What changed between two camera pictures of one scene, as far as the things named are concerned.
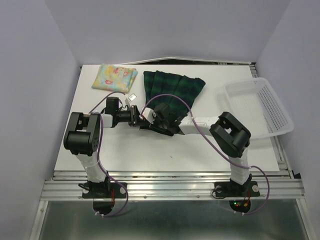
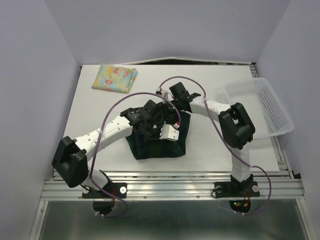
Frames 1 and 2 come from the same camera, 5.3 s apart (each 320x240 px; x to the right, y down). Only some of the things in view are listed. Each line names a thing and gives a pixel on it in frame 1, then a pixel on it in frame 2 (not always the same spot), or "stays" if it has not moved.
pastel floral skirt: (115, 78) stays
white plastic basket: (253, 103) stays
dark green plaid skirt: (159, 83) → (156, 149)
